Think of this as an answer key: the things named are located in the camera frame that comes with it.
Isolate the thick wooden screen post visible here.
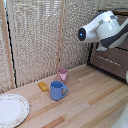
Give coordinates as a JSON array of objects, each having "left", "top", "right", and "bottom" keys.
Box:
[{"left": 0, "top": 0, "right": 17, "bottom": 90}]

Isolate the white patterned plate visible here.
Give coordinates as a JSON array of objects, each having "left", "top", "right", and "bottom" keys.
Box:
[{"left": 0, "top": 93, "right": 31, "bottom": 128}]

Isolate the thin wooden screen post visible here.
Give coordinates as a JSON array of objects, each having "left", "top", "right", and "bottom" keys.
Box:
[{"left": 56, "top": 0, "right": 67, "bottom": 73}]

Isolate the slanted silver drawer handle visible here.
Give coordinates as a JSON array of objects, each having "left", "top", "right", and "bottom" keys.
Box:
[{"left": 96, "top": 55, "right": 123, "bottom": 67}]

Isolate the small orange block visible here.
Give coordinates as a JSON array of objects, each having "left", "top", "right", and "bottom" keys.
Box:
[{"left": 37, "top": 81, "right": 50, "bottom": 93}]

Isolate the brown drawer with slanted handle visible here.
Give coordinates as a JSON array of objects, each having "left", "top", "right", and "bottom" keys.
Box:
[{"left": 88, "top": 46, "right": 128, "bottom": 81}]

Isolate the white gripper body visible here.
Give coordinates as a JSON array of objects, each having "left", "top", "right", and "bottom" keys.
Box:
[{"left": 95, "top": 41, "right": 109, "bottom": 53}]

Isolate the brown drawer with straight handle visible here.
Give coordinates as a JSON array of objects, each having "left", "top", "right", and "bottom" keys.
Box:
[{"left": 113, "top": 13, "right": 128, "bottom": 52}]

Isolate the wide bamboo screen panel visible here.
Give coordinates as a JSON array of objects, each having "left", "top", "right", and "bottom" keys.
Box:
[{"left": 6, "top": 0, "right": 64, "bottom": 88}]

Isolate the blue mug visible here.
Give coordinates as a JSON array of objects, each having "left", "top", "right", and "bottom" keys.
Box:
[{"left": 49, "top": 80, "right": 69, "bottom": 102}]

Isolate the dark wooden drawer cabinet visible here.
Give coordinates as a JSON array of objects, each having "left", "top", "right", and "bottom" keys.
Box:
[{"left": 87, "top": 9, "right": 128, "bottom": 83}]

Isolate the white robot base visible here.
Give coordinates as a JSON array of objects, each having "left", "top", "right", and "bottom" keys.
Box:
[{"left": 110, "top": 103, "right": 128, "bottom": 128}]

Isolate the pink cup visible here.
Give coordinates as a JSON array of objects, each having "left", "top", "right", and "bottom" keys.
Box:
[{"left": 57, "top": 68, "right": 69, "bottom": 85}]

